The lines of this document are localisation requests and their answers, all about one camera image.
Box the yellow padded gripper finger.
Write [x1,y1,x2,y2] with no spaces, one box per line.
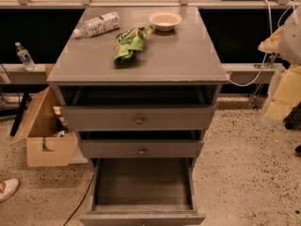
[258,26,283,54]

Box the grey bottom drawer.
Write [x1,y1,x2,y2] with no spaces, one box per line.
[80,158,205,226]

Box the grey drawer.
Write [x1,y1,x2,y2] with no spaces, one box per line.
[59,85,217,132]
[79,130,204,158]
[80,158,205,226]

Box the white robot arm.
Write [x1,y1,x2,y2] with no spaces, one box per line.
[258,6,301,65]

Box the grey top drawer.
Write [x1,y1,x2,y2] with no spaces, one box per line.
[59,85,217,132]

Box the grey wooden drawer cabinet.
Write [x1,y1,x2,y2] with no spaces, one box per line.
[46,6,230,168]

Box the grey middle drawer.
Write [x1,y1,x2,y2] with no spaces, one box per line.
[79,130,204,158]

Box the metal stand pole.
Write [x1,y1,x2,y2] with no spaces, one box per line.
[249,53,277,110]

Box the white round bowl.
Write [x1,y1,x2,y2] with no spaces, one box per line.
[149,11,182,32]

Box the green chip bag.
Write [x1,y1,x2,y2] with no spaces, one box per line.
[113,25,154,63]

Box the lying clear plastic bottle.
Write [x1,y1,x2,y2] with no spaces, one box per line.
[73,11,120,39]

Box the open cardboard box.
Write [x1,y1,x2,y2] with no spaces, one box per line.
[11,87,78,167]

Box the standing clear water bottle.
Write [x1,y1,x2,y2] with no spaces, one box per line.
[15,42,36,72]

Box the white orange sneaker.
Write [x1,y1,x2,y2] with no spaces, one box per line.
[0,178,20,202]

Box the white hanging cable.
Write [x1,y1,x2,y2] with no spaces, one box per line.
[227,0,296,88]

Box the black floor cable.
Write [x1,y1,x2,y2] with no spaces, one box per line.
[62,172,95,226]

